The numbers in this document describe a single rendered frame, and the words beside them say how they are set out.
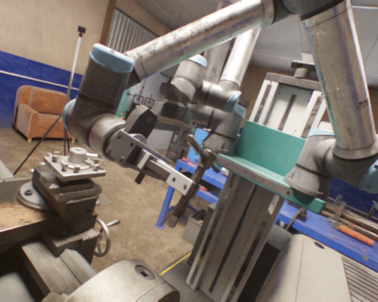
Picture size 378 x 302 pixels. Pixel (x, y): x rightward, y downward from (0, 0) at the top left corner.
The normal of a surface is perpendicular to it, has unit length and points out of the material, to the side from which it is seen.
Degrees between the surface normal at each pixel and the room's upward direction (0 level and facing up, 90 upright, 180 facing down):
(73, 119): 85
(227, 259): 90
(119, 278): 1
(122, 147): 68
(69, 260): 45
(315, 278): 0
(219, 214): 90
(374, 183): 93
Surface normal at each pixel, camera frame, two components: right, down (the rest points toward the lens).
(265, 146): -0.57, -0.01
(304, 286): 0.31, -0.93
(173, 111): -0.32, -0.34
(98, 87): 0.19, 0.27
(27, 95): 0.79, 0.37
